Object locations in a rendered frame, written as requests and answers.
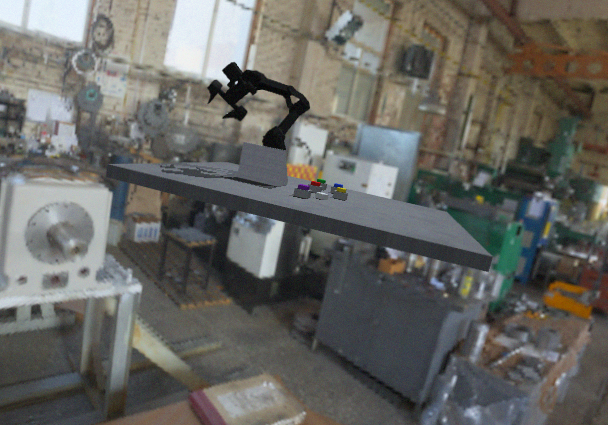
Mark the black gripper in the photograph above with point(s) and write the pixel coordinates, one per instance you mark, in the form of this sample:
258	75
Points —
231	97

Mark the red button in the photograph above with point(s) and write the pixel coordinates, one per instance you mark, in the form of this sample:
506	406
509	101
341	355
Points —
315	186

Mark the yellow button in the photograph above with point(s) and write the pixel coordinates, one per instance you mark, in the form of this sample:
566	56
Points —
340	193

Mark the purple button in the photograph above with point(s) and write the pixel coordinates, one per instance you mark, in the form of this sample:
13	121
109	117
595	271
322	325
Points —
302	191

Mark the blue button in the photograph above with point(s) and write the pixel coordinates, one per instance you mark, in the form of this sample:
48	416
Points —
333	188

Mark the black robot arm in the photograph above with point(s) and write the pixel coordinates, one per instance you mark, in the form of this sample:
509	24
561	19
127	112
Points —
250	81

